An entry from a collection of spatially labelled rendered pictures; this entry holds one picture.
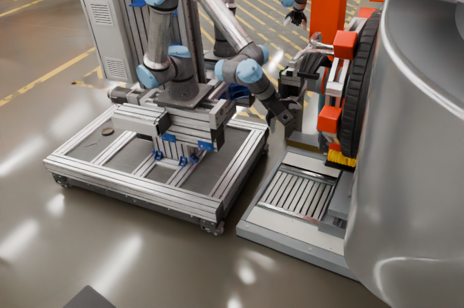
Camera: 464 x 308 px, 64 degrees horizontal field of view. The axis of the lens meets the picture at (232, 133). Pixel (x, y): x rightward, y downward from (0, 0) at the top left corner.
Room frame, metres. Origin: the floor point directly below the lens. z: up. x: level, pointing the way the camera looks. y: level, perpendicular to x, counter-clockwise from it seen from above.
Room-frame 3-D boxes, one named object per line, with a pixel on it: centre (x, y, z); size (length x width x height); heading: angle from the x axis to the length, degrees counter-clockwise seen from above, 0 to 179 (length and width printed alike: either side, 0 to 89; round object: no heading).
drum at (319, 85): (1.52, -0.49, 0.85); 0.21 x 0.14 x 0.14; 59
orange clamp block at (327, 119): (1.21, -0.39, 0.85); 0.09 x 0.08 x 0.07; 149
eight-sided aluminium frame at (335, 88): (1.49, -0.55, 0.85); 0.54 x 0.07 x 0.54; 149
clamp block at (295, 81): (1.45, -0.29, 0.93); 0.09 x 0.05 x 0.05; 59
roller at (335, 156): (1.33, -0.57, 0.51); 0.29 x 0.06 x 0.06; 59
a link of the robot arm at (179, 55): (1.59, 0.22, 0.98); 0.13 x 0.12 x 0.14; 136
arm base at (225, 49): (2.03, -0.01, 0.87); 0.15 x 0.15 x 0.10
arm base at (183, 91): (1.59, 0.22, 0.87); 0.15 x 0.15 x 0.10
